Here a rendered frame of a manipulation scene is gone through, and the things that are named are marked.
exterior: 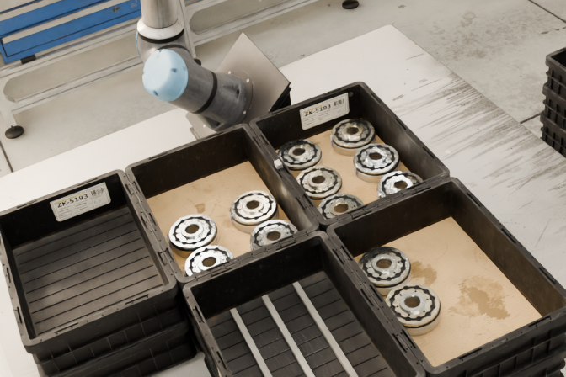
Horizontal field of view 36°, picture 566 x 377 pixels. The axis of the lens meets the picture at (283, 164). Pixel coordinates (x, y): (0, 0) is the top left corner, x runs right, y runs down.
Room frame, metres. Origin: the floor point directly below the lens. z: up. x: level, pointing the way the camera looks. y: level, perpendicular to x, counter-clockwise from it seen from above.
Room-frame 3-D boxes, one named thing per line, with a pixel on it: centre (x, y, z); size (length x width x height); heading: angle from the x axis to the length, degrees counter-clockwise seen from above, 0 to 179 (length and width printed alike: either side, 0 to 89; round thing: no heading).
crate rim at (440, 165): (1.43, -0.14, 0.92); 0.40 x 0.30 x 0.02; 18
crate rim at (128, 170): (1.34, 0.15, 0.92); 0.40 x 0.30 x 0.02; 18
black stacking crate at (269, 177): (1.34, 0.15, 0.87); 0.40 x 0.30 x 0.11; 18
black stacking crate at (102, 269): (1.25, 0.43, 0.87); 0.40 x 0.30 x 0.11; 18
